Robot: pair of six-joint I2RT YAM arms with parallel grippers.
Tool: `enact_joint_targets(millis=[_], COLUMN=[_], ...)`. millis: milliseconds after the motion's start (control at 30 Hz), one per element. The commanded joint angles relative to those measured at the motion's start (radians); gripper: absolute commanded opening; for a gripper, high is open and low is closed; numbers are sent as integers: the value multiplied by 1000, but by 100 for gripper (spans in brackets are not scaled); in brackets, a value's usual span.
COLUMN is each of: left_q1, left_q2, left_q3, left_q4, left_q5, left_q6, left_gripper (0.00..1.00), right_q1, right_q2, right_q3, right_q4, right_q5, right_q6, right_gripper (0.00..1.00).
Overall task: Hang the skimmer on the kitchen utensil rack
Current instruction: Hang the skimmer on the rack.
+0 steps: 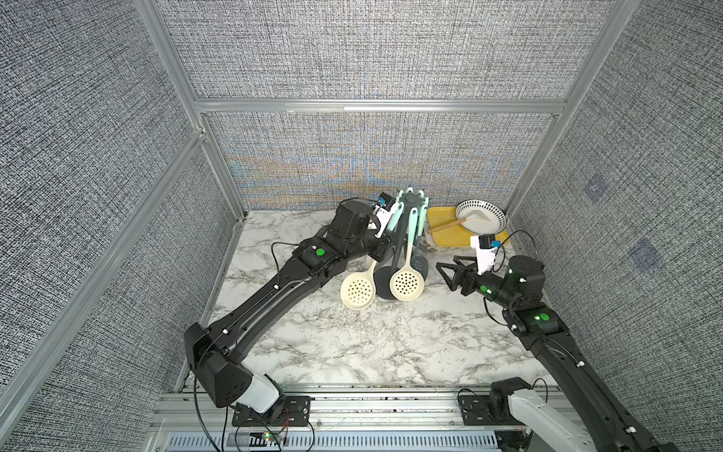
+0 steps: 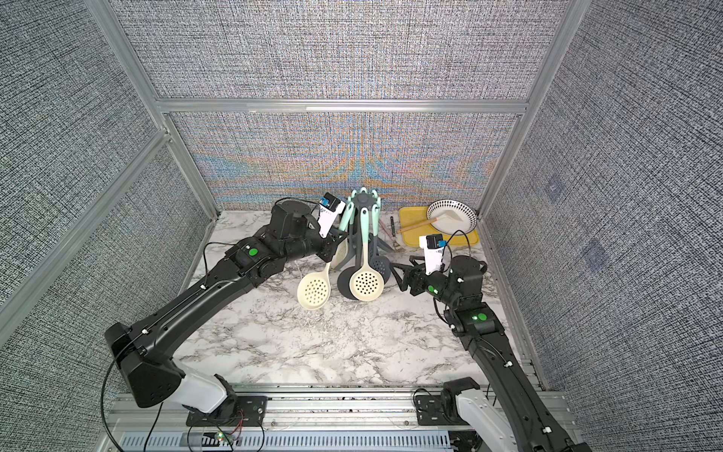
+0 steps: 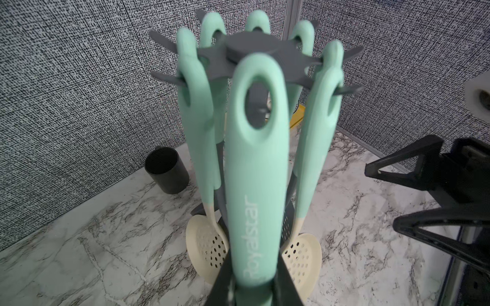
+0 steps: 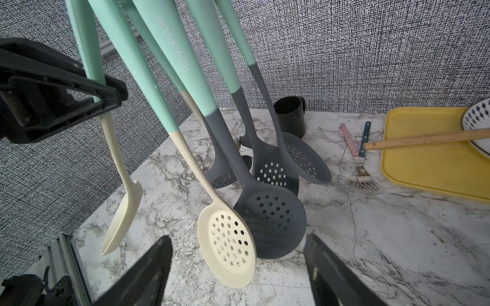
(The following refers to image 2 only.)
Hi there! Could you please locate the cream slotted spoon small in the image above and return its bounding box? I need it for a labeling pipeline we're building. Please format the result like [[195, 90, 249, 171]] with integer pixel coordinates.
[[296, 200, 357, 311]]

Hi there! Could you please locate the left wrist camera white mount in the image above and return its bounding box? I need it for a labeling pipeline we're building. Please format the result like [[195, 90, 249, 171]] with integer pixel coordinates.
[[317, 192, 346, 238]]

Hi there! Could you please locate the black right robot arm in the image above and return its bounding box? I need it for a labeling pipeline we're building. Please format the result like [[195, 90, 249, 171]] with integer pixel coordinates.
[[392, 255, 590, 451]]

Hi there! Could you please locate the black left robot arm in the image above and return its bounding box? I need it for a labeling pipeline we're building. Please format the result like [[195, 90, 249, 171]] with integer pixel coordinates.
[[105, 200, 348, 414]]

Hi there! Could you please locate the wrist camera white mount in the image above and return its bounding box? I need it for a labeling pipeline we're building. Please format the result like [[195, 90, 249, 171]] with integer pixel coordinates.
[[317, 192, 346, 238], [419, 234, 447, 275]]

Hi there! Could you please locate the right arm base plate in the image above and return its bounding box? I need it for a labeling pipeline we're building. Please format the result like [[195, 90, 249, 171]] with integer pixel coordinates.
[[413, 393, 452, 427]]

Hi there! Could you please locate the dark grey utensil rack stand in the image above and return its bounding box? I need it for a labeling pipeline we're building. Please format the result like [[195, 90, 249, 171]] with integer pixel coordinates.
[[336, 188, 373, 301]]

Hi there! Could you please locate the white spatula wooden handle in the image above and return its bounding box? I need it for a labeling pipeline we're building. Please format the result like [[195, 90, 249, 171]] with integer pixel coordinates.
[[399, 211, 459, 234]]

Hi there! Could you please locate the pink handled fork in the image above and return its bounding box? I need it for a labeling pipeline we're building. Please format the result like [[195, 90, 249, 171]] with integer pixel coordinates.
[[380, 220, 402, 252]]

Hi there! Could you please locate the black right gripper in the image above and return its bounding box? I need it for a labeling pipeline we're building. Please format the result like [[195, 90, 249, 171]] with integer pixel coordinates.
[[392, 254, 465, 316]]

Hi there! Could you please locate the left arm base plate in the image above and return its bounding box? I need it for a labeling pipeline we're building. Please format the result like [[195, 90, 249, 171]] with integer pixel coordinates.
[[186, 395, 268, 427]]

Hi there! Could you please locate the white patterned plate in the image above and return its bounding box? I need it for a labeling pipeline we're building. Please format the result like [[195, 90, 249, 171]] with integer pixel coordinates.
[[427, 199, 478, 235]]

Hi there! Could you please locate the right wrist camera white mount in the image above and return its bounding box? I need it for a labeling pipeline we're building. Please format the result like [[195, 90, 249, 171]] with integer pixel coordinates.
[[419, 234, 447, 275]]

